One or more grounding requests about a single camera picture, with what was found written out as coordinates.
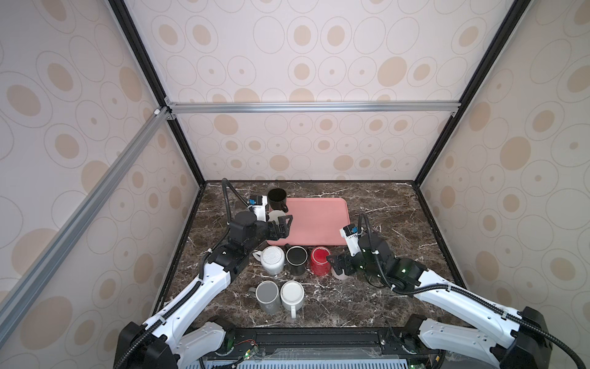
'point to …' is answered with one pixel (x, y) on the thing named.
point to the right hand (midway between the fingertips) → (343, 251)
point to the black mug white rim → (296, 259)
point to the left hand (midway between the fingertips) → (288, 215)
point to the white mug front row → (292, 294)
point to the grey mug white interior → (274, 214)
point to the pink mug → (340, 277)
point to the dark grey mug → (267, 296)
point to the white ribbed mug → (272, 258)
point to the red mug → (319, 265)
